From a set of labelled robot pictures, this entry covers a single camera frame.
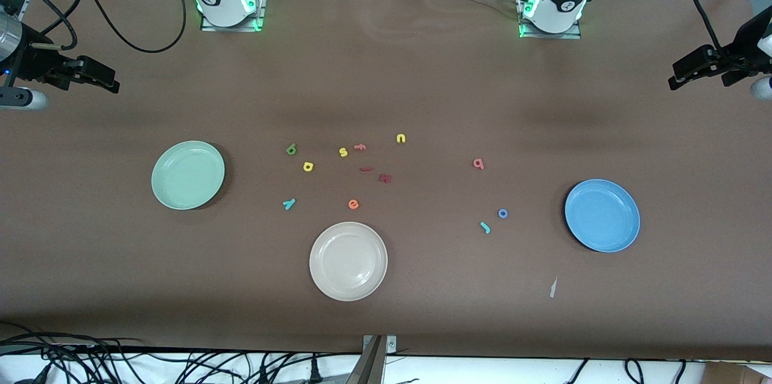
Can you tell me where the light green plate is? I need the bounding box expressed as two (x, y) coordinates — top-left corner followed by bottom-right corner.
(151, 140), (226, 211)

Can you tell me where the blue plate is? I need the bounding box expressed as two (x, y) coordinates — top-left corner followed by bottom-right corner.
(565, 178), (641, 253)

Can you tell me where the brown cardboard box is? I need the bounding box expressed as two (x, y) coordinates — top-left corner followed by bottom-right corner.
(703, 362), (772, 384)

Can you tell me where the cream white plate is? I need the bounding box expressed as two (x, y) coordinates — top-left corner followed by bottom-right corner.
(309, 221), (388, 302)

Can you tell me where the grey metal beam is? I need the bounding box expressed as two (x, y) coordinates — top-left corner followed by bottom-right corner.
(345, 336), (387, 384)

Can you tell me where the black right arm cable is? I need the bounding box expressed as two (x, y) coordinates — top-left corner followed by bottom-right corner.
(0, 0), (78, 51)
(68, 0), (188, 54)

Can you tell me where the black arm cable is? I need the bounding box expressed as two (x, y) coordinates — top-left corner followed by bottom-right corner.
(688, 0), (724, 52)
(0, 0), (78, 51)
(68, 0), (188, 54)

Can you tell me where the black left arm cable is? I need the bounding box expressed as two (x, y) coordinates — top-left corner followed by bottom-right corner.
(688, 0), (724, 52)

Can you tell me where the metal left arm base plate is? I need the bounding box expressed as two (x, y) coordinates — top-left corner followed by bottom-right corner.
(517, 0), (583, 40)

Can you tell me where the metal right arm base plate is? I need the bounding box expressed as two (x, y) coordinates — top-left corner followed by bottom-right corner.
(200, 0), (267, 33)

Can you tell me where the silver metal bracket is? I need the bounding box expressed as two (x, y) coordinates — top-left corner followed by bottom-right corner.
(362, 335), (398, 355)

